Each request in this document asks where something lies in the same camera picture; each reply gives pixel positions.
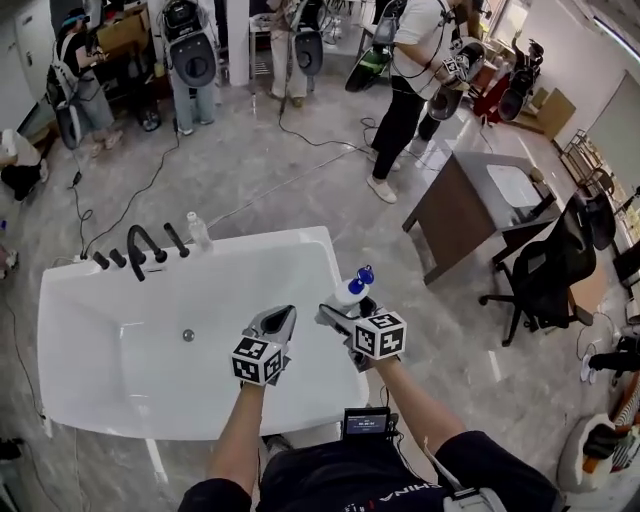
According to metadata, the dark oval shell pack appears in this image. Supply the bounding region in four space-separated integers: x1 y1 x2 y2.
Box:
427 41 488 122
160 0 220 89
292 18 327 77
498 68 539 123
53 99 85 151

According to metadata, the clear plastic water bottle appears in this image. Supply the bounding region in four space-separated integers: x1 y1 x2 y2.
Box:
186 211 214 253

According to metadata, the black floor cable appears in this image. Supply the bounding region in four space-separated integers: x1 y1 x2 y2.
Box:
67 114 182 257
276 92 436 174

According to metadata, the red case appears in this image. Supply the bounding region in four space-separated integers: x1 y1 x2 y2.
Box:
472 74 506 119

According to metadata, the light wooden table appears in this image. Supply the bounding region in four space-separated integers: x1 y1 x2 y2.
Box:
566 239 609 327

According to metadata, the person's left forearm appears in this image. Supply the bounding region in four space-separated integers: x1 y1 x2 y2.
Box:
204 380 267 497

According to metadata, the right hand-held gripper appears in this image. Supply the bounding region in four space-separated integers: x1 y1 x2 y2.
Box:
313 296 408 373

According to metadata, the white rectangular basin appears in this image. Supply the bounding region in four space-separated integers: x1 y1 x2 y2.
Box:
486 163 545 209

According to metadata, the open cardboard box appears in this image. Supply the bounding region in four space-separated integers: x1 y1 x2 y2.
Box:
96 3 152 54

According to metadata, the small black monitor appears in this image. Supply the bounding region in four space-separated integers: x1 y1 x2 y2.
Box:
342 407 393 438

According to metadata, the white bathtub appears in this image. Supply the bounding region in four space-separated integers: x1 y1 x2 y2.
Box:
37 226 371 442

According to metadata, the white spray bottle blue cap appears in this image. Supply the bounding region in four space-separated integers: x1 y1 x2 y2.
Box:
324 264 376 310

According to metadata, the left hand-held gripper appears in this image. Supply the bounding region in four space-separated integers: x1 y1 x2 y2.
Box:
230 304 298 387

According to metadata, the green black shell pack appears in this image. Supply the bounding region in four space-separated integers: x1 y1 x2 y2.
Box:
343 42 393 95

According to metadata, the black office chair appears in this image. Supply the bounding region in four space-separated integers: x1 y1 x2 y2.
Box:
478 192 617 347

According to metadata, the wire rack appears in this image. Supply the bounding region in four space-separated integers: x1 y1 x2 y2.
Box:
560 128 617 201

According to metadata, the person's right forearm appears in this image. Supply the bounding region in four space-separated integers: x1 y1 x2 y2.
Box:
372 355 470 459

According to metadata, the black hand shower wand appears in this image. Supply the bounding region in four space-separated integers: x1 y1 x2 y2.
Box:
163 222 192 260

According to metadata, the grey harness strap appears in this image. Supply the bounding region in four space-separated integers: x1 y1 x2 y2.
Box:
424 439 507 512

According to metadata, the white beanbag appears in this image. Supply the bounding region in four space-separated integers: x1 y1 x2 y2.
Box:
557 384 640 494

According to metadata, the person's torso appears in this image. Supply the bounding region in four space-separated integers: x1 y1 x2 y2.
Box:
177 428 562 512

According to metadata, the person's shoe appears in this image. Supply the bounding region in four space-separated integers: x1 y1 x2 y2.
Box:
264 434 296 456

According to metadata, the black basin faucet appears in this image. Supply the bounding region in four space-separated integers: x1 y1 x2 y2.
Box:
531 171 558 212

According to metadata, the brown desk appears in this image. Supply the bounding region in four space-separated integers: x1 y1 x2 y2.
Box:
402 149 571 286

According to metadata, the flat cardboard box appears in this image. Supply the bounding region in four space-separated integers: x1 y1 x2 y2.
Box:
519 87 577 142

